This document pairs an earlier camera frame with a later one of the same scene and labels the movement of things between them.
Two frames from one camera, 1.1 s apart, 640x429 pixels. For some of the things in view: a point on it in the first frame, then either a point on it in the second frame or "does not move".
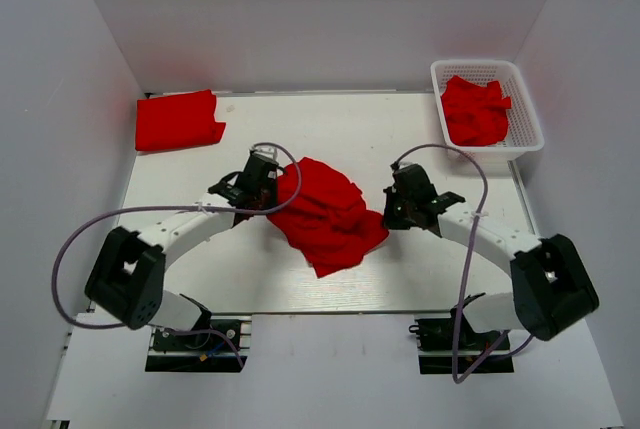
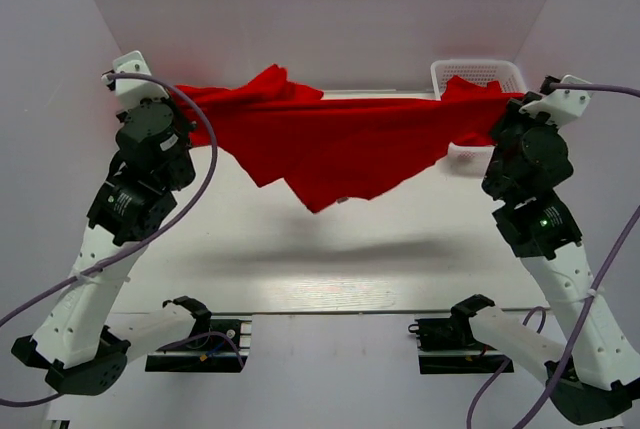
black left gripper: x=273 y=186 -> x=187 y=126
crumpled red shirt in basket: x=476 y=114 does not move
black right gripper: x=391 y=221 -> x=512 y=112
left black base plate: x=217 y=344 does not move
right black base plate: x=435 y=338 does not move
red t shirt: x=327 y=223 -> x=323 y=148
